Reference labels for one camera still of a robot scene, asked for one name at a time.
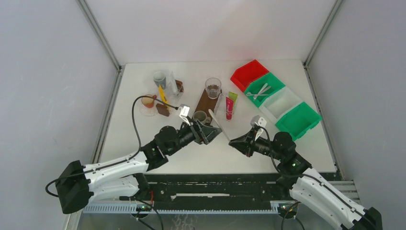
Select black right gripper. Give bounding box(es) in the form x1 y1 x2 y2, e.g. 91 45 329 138
229 127 283 161

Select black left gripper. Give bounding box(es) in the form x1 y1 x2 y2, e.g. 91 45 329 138
167 116 221 156

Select grey ceramic cup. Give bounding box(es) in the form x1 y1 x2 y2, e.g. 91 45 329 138
192 111 211 125

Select red toothpaste tube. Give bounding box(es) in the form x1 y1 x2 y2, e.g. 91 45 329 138
226 97 234 120

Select clear textured acrylic holder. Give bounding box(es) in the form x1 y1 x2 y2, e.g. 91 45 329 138
217 93 237 121

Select green toothpaste tube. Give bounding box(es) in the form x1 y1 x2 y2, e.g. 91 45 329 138
228 92 238 105

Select clear glass tumbler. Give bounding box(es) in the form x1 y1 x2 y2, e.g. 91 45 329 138
205 78 222 99

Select white toothpaste tube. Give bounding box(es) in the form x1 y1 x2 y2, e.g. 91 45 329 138
169 72 179 95

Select yellow toothpaste tube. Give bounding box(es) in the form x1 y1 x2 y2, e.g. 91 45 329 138
158 85 168 104

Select green bin with toothpaste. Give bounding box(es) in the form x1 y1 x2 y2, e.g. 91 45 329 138
275 102 322 141

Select orange ceramic cup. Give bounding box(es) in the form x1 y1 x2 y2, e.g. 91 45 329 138
141 94 157 109

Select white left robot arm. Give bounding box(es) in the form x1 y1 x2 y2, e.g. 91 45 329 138
53 121 222 214

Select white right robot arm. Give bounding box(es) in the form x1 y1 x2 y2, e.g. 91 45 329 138
229 126 383 230

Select brown oval wooden tray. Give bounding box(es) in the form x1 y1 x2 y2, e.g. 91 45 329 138
195 90 223 118

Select clear textured oval tray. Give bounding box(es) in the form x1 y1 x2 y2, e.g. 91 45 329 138
139 103 158 116

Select white storage bin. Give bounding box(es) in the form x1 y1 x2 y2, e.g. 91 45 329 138
259 86 303 124

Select red storage bin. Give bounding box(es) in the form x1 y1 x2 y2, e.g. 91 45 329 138
230 59 269 92

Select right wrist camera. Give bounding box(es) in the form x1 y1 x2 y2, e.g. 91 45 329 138
250 115 267 141

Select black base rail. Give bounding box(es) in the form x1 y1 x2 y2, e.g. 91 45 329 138
131 173 292 211

